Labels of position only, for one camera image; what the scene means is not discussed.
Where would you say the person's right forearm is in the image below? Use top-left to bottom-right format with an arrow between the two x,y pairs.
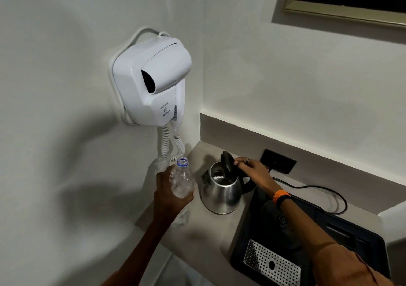
273,195 -> 394,286

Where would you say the black wall power socket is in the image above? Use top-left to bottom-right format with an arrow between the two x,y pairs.
260,149 -> 297,175

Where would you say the person's left hand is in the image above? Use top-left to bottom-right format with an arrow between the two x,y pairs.
153,165 -> 195,223

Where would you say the person's left forearm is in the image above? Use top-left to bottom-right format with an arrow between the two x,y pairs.
101,215 -> 178,286

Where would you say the black kettle power cable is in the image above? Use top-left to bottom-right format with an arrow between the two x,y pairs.
269,168 -> 348,216

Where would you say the clear plastic water bottle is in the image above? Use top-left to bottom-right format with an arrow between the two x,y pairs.
170,157 -> 195,199

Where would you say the perforated metal drip grate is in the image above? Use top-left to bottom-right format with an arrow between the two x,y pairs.
243,239 -> 301,286

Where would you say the black tray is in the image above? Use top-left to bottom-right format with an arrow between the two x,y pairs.
230,186 -> 391,286

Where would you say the black kettle base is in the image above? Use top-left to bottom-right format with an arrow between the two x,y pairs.
261,200 -> 302,248

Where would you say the orange wristband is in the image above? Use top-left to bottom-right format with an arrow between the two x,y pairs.
273,190 -> 292,206

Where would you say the white wall-mounted hair dryer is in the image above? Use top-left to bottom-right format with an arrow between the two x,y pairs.
109,27 -> 193,128

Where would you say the white coiled hair dryer cord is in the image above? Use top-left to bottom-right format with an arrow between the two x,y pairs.
158,120 -> 186,162

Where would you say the person's right hand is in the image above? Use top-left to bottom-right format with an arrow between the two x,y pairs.
233,157 -> 280,196

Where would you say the stainless steel electric kettle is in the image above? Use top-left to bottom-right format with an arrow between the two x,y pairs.
200,151 -> 256,215

